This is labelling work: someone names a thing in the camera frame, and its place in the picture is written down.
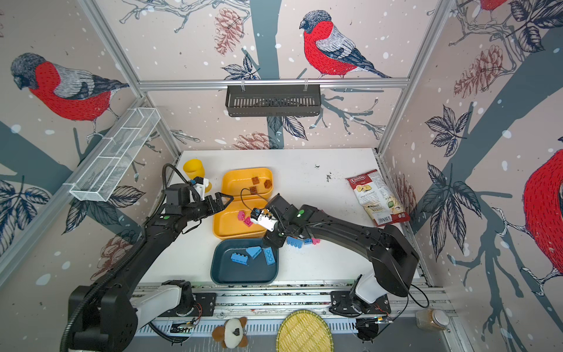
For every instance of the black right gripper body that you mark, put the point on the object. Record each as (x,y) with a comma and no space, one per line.
(278,234)

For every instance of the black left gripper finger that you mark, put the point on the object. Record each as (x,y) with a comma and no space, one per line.
(223,200)
(215,208)

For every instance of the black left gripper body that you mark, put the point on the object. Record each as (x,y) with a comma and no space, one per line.
(196,210)

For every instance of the blue sloped lego brick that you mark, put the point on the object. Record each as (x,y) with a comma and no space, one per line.
(254,251)

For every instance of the long blue lego brick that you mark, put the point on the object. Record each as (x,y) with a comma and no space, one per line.
(239,259)

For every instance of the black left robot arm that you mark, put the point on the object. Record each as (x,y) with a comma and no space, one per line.
(101,316)

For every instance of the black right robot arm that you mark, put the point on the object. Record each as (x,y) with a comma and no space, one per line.
(393,258)

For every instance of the blue lego brick front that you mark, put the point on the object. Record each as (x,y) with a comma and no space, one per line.
(295,242)

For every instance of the near yellow plastic bin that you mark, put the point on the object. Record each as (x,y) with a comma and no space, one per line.
(227,226)

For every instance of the yellow plastic bin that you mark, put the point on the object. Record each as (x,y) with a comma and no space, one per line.
(227,226)
(237,183)

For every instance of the yellow plastic goblet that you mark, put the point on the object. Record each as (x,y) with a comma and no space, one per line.
(194,168)

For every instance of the far yellow plastic bin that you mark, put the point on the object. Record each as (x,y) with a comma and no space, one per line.
(237,183)

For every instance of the dark teal plastic bin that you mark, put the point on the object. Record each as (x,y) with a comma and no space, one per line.
(257,272)

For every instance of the snack chips bag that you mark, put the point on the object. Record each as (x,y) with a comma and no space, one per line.
(377,199)

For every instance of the woven bamboo tray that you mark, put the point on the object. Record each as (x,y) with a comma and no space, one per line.
(303,331)

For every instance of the plush dog toy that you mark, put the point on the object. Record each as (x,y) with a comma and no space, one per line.
(232,334)

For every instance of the amber glass jar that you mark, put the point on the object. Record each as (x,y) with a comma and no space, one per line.
(432,320)

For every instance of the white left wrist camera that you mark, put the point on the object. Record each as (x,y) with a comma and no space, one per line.
(200,185)

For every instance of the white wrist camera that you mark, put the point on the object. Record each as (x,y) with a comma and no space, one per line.
(264,219)
(200,185)

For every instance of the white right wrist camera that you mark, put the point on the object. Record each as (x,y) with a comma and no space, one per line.
(264,219)

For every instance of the white wire mesh basket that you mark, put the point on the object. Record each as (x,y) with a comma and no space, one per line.
(105,172)

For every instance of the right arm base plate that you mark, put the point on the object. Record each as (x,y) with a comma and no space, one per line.
(347,304)

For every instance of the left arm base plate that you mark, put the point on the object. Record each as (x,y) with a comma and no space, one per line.
(194,305)

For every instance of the black wall basket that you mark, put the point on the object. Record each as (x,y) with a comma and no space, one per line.
(297,100)

